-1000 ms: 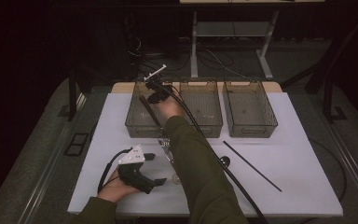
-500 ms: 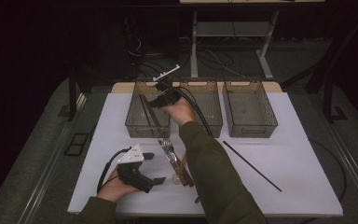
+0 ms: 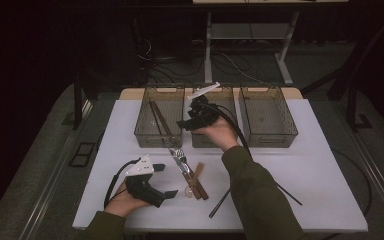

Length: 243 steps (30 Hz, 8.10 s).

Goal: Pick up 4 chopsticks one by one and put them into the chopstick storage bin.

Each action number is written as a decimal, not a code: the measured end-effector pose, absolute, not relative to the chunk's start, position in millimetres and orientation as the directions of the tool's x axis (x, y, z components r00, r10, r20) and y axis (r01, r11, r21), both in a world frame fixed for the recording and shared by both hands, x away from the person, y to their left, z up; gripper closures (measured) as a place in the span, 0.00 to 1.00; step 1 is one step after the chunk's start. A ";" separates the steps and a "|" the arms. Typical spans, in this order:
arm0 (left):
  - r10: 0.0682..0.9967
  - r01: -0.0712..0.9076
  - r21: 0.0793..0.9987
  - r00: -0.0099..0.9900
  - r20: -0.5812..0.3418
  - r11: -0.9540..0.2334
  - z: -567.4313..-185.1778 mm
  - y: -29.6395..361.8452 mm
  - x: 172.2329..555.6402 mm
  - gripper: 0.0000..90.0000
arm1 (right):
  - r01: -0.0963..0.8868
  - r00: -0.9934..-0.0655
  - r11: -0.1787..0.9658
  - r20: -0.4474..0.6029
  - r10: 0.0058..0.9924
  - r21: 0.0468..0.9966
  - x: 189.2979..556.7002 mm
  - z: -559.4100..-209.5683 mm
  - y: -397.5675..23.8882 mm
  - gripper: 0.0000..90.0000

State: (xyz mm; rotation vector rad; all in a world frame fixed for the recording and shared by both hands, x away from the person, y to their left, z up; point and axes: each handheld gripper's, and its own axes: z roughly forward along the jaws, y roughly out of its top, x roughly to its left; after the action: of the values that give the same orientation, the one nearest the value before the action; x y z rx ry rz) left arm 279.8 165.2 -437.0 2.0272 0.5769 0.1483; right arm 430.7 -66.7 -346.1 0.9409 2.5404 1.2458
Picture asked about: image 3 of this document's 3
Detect person's right hand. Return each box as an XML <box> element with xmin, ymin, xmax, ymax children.
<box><xmin>191</xmin><ymin>116</ymin><xmax>240</xmax><ymax>153</ymax></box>

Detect black chopstick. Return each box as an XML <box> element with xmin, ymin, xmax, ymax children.
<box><xmin>149</xmin><ymin>102</ymin><xmax>168</xmax><ymax>146</ymax></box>

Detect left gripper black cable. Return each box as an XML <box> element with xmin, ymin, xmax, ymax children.
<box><xmin>103</xmin><ymin>157</ymin><xmax>142</xmax><ymax>210</ymax></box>

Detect person's left hand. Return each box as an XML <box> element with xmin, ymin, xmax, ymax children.
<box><xmin>103</xmin><ymin>183</ymin><xmax>151</xmax><ymax>218</ymax></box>

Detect small wooden-handled spoon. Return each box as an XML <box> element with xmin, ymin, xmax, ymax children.
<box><xmin>184</xmin><ymin>161</ymin><xmax>205</xmax><ymax>199</ymax></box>

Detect transparent brown plastic bin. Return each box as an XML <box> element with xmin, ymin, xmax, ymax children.
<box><xmin>133</xmin><ymin>84</ymin><xmax>186</xmax><ymax>149</ymax></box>
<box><xmin>238</xmin><ymin>84</ymin><xmax>299</xmax><ymax>149</ymax></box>
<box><xmin>191</xmin><ymin>84</ymin><xmax>240</xmax><ymax>149</ymax></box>

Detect black floor frame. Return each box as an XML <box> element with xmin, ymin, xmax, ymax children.
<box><xmin>68</xmin><ymin>142</ymin><xmax>97</xmax><ymax>168</ymax></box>

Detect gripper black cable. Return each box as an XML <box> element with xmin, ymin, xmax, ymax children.
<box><xmin>206</xmin><ymin>102</ymin><xmax>304</xmax><ymax>207</ymax></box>
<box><xmin>103</xmin><ymin>157</ymin><xmax>142</xmax><ymax>210</ymax></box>

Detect white table sheet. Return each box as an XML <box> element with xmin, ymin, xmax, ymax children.
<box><xmin>72</xmin><ymin>98</ymin><xmax>369</xmax><ymax>233</ymax></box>

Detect white metal desk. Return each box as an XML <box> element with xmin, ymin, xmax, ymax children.
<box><xmin>192</xmin><ymin>0</ymin><xmax>349</xmax><ymax>86</ymax></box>

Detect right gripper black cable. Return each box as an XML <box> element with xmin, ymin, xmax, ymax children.
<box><xmin>206</xmin><ymin>102</ymin><xmax>304</xmax><ymax>207</ymax></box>

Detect tangle of floor cables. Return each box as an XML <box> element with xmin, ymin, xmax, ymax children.
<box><xmin>134</xmin><ymin>36</ymin><xmax>264</xmax><ymax>85</ymax></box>

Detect black metal stand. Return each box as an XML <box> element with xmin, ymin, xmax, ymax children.
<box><xmin>345</xmin><ymin>83</ymin><xmax>374</xmax><ymax>132</ymax></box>
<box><xmin>72</xmin><ymin>71</ymin><xmax>93</xmax><ymax>131</ymax></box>

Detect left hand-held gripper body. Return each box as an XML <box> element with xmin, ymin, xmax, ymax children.
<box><xmin>125</xmin><ymin>154</ymin><xmax>167</xmax><ymax>208</ymax></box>

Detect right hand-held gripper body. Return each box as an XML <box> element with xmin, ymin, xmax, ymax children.
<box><xmin>187</xmin><ymin>81</ymin><xmax>221</xmax><ymax>132</ymax></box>

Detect black floor cable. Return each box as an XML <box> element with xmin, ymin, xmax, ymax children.
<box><xmin>331</xmin><ymin>148</ymin><xmax>377</xmax><ymax>221</ymax></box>

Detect black-handled metal spoon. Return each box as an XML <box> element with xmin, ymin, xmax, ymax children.
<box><xmin>208</xmin><ymin>187</ymin><xmax>232</xmax><ymax>220</ymax></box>

